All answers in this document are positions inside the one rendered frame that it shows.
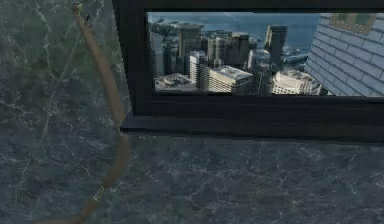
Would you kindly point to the black framed window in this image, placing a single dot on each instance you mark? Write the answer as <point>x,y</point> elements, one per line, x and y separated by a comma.
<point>140,66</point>

